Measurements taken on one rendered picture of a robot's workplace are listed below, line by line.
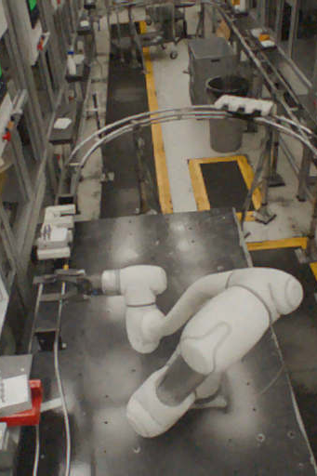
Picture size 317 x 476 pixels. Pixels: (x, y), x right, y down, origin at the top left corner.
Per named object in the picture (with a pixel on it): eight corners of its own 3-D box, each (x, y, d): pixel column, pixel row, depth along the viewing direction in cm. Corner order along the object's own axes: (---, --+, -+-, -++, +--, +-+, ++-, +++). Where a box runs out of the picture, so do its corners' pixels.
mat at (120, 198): (175, 224, 370) (175, 223, 369) (99, 231, 370) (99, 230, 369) (145, 19, 826) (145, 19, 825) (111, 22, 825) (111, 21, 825)
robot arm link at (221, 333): (189, 407, 169) (145, 452, 157) (158, 372, 173) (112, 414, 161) (287, 318, 107) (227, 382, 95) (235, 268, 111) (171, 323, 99)
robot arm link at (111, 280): (118, 263, 164) (101, 265, 164) (118, 282, 157) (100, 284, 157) (122, 283, 170) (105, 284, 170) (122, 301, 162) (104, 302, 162)
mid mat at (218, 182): (271, 218, 367) (271, 218, 366) (200, 225, 367) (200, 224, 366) (245, 154, 445) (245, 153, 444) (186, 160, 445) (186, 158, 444)
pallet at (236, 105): (215, 115, 334) (215, 101, 328) (222, 107, 343) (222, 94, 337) (265, 124, 319) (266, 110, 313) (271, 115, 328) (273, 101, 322)
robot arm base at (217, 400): (217, 358, 190) (218, 349, 186) (228, 408, 172) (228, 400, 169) (172, 362, 190) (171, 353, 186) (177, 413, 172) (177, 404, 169)
